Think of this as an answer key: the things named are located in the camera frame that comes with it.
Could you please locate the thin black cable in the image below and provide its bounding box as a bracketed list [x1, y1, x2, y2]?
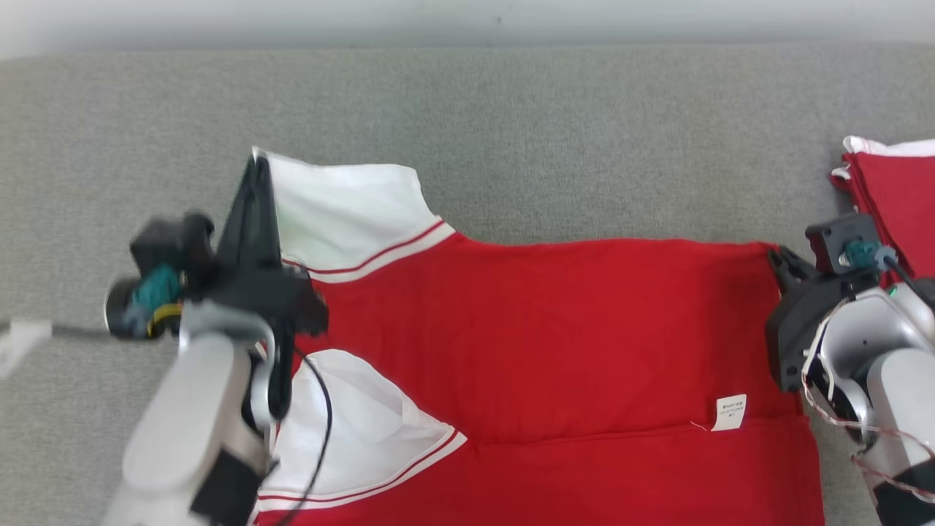
[274, 347, 334, 526]
[880, 252, 935, 308]

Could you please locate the red jersey with white sleeves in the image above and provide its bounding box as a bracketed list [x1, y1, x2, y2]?
[248, 146, 826, 526]

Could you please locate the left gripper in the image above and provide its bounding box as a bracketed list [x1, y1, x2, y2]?
[208, 155, 329, 421]

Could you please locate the teal camera cable connector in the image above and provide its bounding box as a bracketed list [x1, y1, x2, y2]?
[839, 240, 898, 271]
[106, 263, 183, 340]

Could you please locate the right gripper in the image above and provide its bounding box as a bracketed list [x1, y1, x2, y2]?
[765, 246, 881, 393]

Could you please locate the small red garment number print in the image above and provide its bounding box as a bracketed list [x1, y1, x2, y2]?
[831, 136, 935, 282]

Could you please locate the white cable tag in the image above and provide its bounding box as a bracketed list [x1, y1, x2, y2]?
[0, 319, 53, 381]

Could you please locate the thin white wire bundle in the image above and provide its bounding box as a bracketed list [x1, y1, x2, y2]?
[800, 314, 935, 505]

